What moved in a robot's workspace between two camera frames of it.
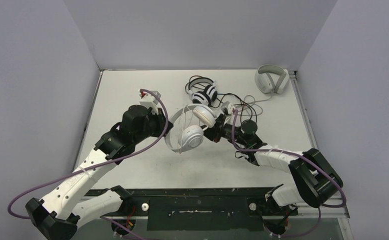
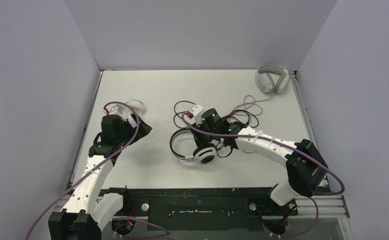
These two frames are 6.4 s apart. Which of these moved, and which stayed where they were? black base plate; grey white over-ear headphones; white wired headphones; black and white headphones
Moved: black and white headphones; white wired headphones
Stayed: black base plate; grey white over-ear headphones
